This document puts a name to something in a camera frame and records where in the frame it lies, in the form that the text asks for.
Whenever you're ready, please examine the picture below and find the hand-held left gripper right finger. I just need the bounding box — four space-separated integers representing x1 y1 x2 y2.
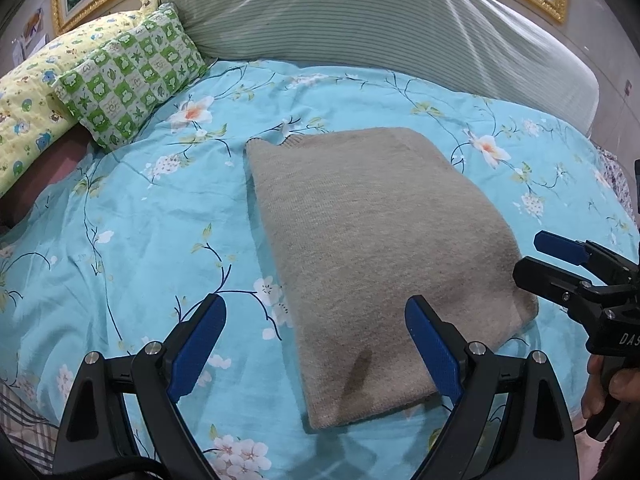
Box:
404 295 581 480

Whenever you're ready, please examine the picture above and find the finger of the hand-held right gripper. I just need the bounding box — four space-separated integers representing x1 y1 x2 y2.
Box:
533 230 640 288
512 255 610 324

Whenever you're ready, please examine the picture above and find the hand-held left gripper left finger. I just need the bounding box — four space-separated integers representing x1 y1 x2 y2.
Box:
52 293 227 480

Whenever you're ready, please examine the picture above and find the beige knit sweater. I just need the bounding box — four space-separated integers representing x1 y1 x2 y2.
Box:
244 127 540 432

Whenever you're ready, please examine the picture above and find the person's right hand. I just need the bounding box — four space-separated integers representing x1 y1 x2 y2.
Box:
581 354 640 420

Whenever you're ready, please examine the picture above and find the pale patterned cloth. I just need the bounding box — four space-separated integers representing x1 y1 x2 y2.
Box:
594 144 640 222

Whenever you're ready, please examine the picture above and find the blue floral blanket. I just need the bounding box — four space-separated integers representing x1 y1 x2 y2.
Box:
0 57 640 480

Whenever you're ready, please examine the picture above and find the plaid cloth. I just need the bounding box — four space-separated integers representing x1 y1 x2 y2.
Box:
0 381 59 477

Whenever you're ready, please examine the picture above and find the dark red bed sheet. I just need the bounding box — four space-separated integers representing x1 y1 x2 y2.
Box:
0 125 97 237

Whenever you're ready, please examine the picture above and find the green checked pillow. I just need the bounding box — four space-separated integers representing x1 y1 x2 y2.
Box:
47 2 209 151

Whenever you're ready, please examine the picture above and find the grey striped bolster pillow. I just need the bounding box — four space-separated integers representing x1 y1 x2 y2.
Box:
159 0 600 139

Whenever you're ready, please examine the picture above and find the yellow cartoon print pillow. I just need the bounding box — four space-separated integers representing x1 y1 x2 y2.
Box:
0 0 164 199

